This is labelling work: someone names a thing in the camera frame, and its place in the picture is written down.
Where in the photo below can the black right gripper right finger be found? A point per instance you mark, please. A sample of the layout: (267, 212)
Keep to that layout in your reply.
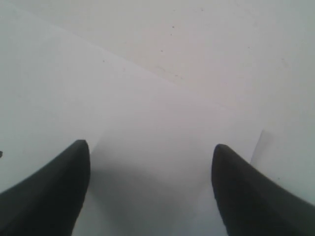
(250, 204)

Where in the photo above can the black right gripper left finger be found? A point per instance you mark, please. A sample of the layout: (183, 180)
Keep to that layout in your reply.
(48, 202)

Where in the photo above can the white paper with square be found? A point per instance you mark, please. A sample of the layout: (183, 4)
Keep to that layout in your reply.
(151, 142)

